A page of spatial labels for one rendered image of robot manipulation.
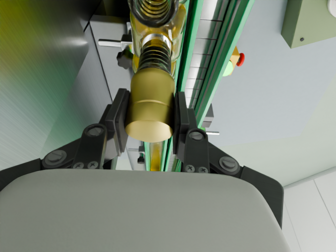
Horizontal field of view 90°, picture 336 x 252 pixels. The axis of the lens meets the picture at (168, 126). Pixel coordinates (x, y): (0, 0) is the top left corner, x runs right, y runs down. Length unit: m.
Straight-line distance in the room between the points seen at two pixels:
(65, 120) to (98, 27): 0.22
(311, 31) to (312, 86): 0.33
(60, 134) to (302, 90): 0.83
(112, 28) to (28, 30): 0.23
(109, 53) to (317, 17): 0.49
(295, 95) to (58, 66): 0.83
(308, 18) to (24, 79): 0.56
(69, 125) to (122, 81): 0.23
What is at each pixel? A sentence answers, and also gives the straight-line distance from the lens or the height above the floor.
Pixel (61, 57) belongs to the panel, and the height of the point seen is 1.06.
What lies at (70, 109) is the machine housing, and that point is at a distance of 0.35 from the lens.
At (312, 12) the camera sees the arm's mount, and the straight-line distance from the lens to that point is 0.57.
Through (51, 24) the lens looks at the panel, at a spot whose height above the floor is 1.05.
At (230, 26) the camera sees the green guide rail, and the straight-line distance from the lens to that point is 0.38.
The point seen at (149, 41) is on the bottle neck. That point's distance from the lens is 0.17.
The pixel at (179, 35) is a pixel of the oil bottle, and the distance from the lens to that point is 0.19.
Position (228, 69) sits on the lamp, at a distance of 0.53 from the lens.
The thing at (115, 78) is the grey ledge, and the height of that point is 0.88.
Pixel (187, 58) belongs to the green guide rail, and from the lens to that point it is 0.35.
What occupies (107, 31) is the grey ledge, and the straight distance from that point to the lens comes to 0.44.
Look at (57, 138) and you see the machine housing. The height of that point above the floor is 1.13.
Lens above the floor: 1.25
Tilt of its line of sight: 34 degrees down
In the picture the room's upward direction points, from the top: 179 degrees counter-clockwise
